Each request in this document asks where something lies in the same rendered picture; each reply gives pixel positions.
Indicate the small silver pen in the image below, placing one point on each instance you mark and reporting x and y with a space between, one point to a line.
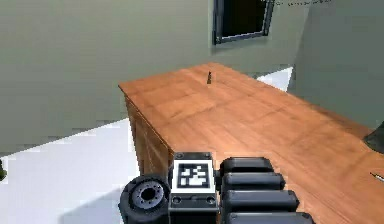
377 176

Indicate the brown wooden chest of drawers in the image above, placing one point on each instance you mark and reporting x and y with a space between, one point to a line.
246 123

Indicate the dark framed window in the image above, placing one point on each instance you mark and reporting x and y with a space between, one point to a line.
243 16

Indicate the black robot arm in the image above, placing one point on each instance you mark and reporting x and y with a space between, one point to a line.
246 196

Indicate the small dark slim object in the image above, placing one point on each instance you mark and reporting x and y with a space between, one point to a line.
209 77

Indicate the dark green round object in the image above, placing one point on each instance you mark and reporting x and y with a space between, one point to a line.
376 138

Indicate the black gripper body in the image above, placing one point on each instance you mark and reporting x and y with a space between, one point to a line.
145 196

